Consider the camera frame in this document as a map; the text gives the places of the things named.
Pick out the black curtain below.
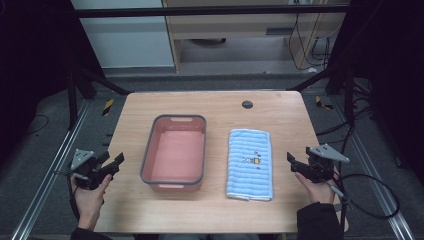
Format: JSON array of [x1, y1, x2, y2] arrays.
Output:
[[0, 0, 103, 168], [328, 0, 424, 188]]

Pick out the person's right hand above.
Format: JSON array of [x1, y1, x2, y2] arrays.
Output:
[[294, 165, 342, 205]]

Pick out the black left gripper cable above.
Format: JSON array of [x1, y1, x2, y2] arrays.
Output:
[[67, 162, 82, 222]]

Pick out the yellow black tape strip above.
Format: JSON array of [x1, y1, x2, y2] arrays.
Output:
[[101, 98, 115, 117], [314, 95, 335, 111]]

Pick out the aluminium floor rail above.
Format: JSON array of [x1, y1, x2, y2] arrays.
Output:
[[10, 99, 92, 240], [331, 95, 417, 240]]

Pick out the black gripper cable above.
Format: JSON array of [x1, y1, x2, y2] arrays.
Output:
[[67, 162, 82, 222], [329, 173, 401, 236]]

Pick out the black floor cables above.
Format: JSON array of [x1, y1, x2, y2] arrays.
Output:
[[315, 79, 379, 149]]

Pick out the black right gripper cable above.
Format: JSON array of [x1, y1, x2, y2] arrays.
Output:
[[329, 173, 401, 236]]

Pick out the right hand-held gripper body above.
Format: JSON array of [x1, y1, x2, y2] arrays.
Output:
[[297, 143, 351, 184]]

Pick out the light wooden desk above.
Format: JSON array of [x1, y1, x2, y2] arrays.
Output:
[[161, 0, 352, 73]]

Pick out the black hanging cables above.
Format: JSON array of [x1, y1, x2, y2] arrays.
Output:
[[287, 13, 335, 73]]

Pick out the black metal stand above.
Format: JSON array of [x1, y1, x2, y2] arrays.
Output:
[[65, 61, 134, 132], [294, 61, 357, 128]]

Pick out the thin black floor cable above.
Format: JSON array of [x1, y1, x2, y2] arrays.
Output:
[[23, 113, 51, 136]]

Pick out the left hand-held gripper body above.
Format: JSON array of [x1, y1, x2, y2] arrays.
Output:
[[68, 148, 112, 191]]

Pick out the person's left hand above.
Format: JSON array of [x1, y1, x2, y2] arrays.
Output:
[[70, 173, 114, 218]]

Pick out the pink basket with grey rim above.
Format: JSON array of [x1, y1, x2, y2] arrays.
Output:
[[139, 113, 208, 194]]

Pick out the white cabinet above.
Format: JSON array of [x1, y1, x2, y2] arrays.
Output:
[[70, 0, 176, 70]]

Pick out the black horizontal frame bar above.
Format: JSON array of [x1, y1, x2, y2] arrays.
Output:
[[73, 3, 352, 19]]

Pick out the blue striped towel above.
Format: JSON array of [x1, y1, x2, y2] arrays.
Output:
[[225, 128, 275, 202]]

